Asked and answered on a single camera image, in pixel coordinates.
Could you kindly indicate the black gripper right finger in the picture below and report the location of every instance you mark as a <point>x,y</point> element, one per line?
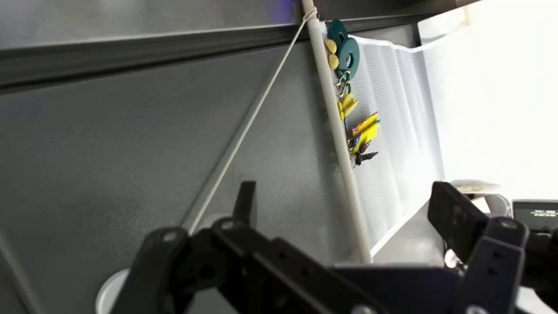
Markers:
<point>493,262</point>

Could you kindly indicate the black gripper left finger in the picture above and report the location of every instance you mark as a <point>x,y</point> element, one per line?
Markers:
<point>231,272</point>

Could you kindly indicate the clear plastic bag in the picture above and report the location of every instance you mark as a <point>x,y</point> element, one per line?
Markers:
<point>394,145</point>

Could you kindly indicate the stainless steel refrigerator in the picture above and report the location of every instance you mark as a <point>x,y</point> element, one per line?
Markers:
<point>115,145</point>

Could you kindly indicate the yellow lemon earring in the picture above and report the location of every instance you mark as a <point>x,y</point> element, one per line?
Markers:
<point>364,141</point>
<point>366,122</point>

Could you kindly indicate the white wall cabinet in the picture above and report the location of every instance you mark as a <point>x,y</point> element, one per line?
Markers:
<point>498,98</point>

